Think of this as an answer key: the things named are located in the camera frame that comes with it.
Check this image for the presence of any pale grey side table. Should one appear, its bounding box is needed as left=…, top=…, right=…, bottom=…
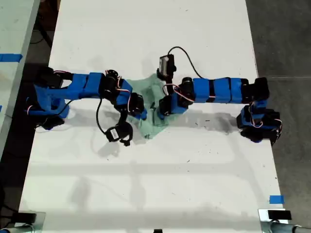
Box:
left=0, top=0, right=41, bottom=157

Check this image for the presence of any thin black floor cable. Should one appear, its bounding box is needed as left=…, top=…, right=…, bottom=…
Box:
left=30, top=23, right=54, bottom=47

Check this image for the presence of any grey metal pipe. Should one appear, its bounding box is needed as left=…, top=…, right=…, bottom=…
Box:
left=269, top=222, right=311, bottom=233

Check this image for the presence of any shiny metal bracket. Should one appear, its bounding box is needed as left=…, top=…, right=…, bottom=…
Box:
left=258, top=208, right=294, bottom=233

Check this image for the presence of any small black box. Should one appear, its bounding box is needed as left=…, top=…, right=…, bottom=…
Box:
left=16, top=212, right=37, bottom=223
left=267, top=210, right=292, bottom=220

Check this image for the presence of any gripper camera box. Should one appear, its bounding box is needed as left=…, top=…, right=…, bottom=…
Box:
left=105, top=122, right=133, bottom=143
left=159, top=54, right=176, bottom=76

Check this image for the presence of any pale green T-shirt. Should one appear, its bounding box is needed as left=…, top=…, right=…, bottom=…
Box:
left=126, top=72, right=186, bottom=140

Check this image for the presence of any long blue tape strip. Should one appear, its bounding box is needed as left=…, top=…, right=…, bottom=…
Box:
left=0, top=53, right=23, bottom=63

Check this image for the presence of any camera black stalk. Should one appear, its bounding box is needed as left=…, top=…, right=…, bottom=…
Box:
left=156, top=68, right=176, bottom=96
left=118, top=106, right=133, bottom=147

